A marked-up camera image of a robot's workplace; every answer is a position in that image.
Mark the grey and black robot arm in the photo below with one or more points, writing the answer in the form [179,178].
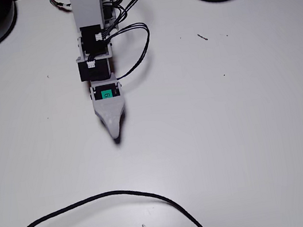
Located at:
[83,2]

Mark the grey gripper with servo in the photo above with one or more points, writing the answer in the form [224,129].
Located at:
[106,94]

